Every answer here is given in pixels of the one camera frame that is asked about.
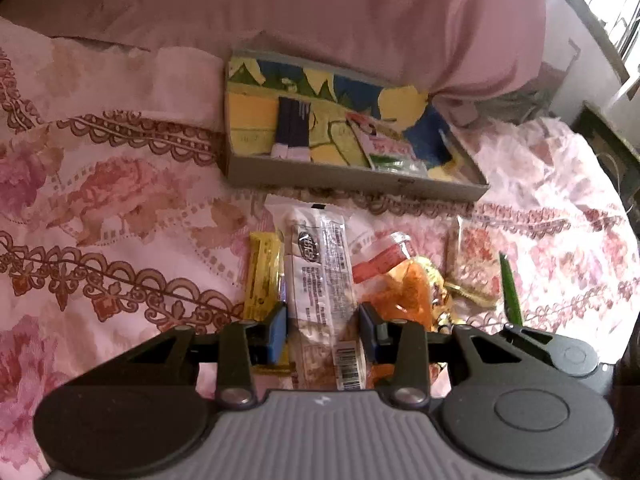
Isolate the clear biscuit pack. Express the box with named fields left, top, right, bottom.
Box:
left=266, top=195, right=366, bottom=391

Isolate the pink curtain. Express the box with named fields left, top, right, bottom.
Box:
left=1, top=0, right=548, bottom=100

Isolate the red white snack packet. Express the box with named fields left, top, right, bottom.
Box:
left=346, top=113, right=427, bottom=178

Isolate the clear floral cracker pack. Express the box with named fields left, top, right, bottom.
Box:
left=445, top=216, right=502, bottom=310

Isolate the dark bedside furniture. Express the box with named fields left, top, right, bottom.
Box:
left=572, top=101, right=640, bottom=237

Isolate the yellow snack bar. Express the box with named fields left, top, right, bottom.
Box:
left=243, top=232, right=291, bottom=376

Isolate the grey green cloth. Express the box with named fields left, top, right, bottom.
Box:
left=434, top=62, right=567, bottom=128

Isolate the orange snack bag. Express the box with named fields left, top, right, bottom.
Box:
left=350, top=231, right=447, bottom=385

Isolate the dark purple stick packet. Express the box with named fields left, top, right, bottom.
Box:
left=270, top=96, right=311, bottom=162

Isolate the floral pink bedsheet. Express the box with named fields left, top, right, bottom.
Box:
left=1, top=21, right=639, bottom=479

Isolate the green wrapper packet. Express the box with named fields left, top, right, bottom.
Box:
left=499, top=252, right=523, bottom=325

